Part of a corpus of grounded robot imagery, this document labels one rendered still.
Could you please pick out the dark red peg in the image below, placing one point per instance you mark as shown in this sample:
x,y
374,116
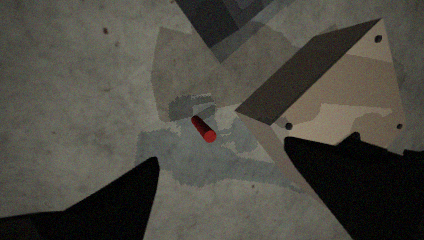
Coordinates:
x,y
206,132

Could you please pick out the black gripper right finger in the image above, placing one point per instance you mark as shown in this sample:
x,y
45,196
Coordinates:
x,y
374,196

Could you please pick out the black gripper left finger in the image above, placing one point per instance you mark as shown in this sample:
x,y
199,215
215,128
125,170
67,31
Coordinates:
x,y
118,211

